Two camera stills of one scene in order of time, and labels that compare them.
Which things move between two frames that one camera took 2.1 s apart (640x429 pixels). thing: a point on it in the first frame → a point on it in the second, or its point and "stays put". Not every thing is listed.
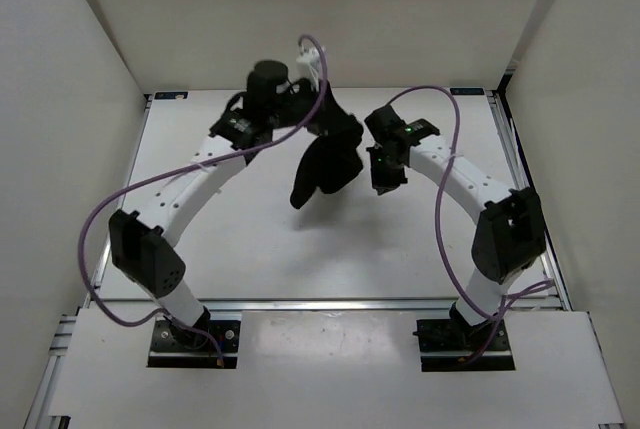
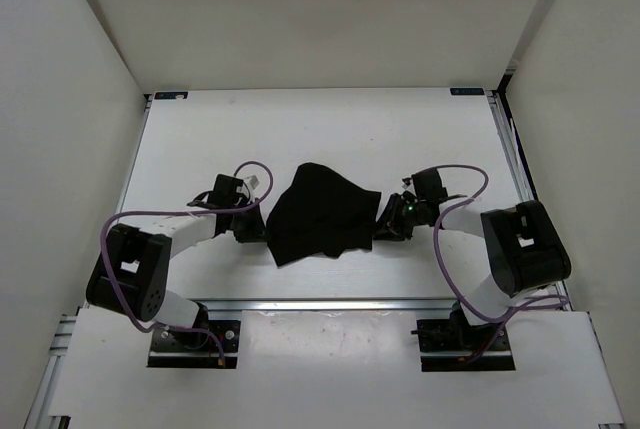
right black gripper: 382,183 → 390,226
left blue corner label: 171,95 stays put
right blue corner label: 467,92 stays put
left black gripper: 307,88 → 257,230
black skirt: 334,160 → 321,213
